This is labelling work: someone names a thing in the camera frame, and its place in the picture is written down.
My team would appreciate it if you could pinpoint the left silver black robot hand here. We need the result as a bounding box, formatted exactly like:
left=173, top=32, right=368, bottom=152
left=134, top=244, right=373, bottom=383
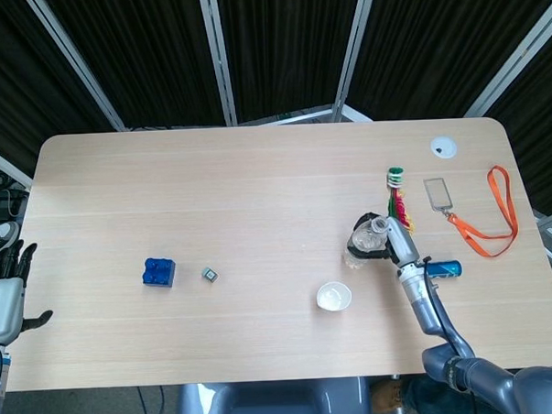
left=0, top=239, right=56, bottom=344

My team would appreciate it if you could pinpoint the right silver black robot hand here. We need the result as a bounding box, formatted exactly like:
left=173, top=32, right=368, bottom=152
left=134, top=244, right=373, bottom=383
left=344, top=208, right=421, bottom=269

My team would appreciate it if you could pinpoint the clear plastic bottle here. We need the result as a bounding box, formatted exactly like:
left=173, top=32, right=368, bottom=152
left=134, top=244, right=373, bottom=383
left=340, top=215, right=392, bottom=270

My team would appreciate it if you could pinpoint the blue cylindrical can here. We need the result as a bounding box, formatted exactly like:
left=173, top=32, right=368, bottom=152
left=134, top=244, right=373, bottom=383
left=425, top=259, right=463, bottom=282

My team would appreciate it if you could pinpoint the small white paper cup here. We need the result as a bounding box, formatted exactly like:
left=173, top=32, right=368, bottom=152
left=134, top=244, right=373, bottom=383
left=315, top=279, right=354, bottom=313

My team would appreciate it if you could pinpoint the colourful feather shuttlecock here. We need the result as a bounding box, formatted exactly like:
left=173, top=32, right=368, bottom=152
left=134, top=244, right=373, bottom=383
left=384, top=165, right=416, bottom=234

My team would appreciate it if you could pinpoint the clear badge holder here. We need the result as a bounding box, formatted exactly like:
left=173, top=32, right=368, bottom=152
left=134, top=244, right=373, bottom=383
left=423, top=177, right=455, bottom=212

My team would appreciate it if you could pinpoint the grey white sneaker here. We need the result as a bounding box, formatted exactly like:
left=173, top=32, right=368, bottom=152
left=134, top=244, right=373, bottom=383
left=0, top=221, right=21, bottom=251

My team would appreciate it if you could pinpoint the brown shoe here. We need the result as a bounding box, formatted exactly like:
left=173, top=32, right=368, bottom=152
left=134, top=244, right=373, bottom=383
left=371, top=378, right=405, bottom=414

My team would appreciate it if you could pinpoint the blue plastic building block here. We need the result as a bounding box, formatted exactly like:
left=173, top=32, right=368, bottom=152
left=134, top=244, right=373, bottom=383
left=140, top=256, right=178, bottom=289

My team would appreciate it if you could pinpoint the black pleated partition panel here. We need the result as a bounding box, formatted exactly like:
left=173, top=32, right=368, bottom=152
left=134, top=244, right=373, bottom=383
left=483, top=50, right=552, bottom=220
left=0, top=0, right=120, bottom=181
left=46, top=0, right=231, bottom=135
left=342, top=0, right=552, bottom=123
left=216, top=0, right=369, bottom=124

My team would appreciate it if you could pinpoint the grey robot torso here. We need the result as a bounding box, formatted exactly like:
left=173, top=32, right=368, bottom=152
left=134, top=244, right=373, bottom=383
left=173, top=376, right=373, bottom=414

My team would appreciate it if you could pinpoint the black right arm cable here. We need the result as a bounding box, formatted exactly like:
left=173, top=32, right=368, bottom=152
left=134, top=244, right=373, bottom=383
left=417, top=254, right=467, bottom=362

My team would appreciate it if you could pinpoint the white table cable grommet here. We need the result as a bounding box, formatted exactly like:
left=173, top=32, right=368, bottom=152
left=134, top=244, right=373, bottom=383
left=428, top=135, right=458, bottom=159

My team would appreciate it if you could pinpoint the orange lanyard strap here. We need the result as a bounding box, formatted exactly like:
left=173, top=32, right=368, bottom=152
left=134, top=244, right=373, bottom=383
left=441, top=165, right=520, bottom=260

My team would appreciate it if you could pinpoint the white partition frame post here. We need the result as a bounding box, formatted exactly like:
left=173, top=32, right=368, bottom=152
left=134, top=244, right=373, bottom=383
left=325, top=0, right=384, bottom=123
left=23, top=0, right=128, bottom=136
left=0, top=138, right=33, bottom=184
left=197, top=0, right=240, bottom=127
left=458, top=2, right=552, bottom=118

